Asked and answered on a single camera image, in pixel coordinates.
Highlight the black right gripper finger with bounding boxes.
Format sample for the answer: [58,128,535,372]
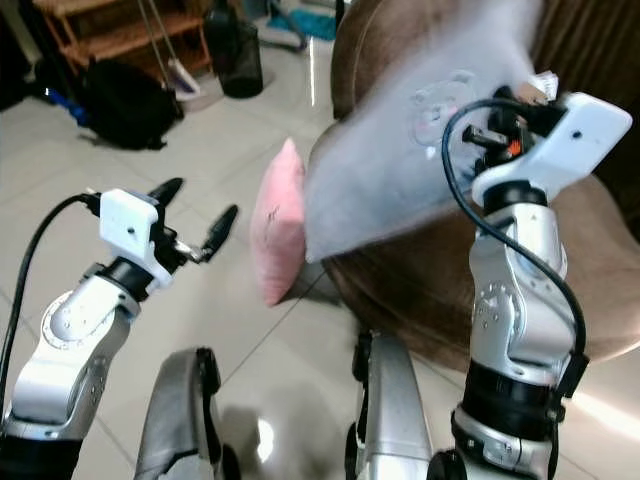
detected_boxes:
[463,125,510,153]

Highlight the grey bear print pillow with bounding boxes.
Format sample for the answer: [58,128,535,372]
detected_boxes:
[303,0,576,264]

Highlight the pink pillow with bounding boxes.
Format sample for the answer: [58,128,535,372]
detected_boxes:
[250,137,310,307]

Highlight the brown sofa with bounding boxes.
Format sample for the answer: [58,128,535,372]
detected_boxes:
[320,0,640,373]

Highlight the blue floor mat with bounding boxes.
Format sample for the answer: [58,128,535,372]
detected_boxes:
[267,9,337,42]

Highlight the black backpack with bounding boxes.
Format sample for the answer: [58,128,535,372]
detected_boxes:
[82,57,184,152]

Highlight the brown curtain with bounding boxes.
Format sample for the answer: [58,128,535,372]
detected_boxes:
[530,0,640,213]

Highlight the blue plastic object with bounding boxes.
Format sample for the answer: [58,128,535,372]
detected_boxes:
[44,87,87,125]

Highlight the black mesh waste bin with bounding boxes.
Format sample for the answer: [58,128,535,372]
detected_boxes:
[205,4,265,100]

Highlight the wooden shelf rack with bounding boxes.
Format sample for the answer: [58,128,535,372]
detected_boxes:
[32,0,213,73]

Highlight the silver left robot leg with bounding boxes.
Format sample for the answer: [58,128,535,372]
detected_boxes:
[135,346,237,480]

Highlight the silver robot leg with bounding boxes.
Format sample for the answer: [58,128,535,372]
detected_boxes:
[344,329,439,480]
[135,346,237,480]

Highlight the silver right robot leg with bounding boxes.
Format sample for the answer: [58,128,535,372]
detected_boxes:
[344,329,439,480]

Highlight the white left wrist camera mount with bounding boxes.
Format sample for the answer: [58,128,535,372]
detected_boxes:
[98,188,177,292]

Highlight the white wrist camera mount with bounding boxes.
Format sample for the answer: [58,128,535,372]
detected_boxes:
[472,92,633,203]
[98,188,177,292]

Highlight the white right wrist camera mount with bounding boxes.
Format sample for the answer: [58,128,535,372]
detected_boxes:
[472,92,633,203]

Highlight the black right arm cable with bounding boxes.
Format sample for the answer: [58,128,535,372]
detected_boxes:
[440,97,589,401]

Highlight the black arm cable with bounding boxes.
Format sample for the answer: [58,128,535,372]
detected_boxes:
[440,97,589,401]
[3,192,106,411]

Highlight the broom with thin handle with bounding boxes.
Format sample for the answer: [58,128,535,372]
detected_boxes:
[140,0,203,102]

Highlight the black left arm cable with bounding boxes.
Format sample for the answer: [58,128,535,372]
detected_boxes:
[3,192,106,411]

